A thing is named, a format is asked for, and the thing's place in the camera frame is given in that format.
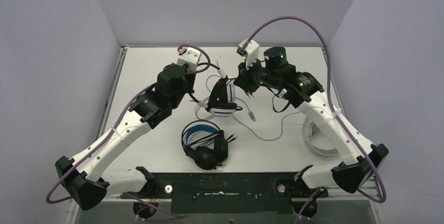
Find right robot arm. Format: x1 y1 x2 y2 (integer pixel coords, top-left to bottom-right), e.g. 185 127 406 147
234 47 389 196

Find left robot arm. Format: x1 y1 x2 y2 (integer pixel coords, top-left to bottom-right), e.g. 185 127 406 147
55 63 195 210

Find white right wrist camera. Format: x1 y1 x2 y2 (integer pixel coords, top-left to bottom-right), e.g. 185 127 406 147
237 39 260 70

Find grey white headphones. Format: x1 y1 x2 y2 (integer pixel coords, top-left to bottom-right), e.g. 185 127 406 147
302 117 339 157

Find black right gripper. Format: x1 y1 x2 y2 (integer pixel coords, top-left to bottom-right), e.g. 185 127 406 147
234 55 280 94

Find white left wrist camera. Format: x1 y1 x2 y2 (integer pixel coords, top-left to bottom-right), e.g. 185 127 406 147
176 47 202 72

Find black headphones with blue band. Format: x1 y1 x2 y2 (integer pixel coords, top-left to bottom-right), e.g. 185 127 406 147
181 120 229 171

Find white and black headphones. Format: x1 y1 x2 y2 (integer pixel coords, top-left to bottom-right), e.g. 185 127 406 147
189 63 243 117

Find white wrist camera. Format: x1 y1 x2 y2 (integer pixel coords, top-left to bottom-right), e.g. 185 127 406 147
237 39 260 70
176 47 202 72

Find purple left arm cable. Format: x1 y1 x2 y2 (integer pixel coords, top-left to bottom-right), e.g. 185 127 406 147
46 44 212 223

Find black headphone cable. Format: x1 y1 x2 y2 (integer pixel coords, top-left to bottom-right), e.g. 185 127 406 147
187 130 240 152

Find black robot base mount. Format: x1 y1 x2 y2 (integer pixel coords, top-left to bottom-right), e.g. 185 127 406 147
134 172 314 214

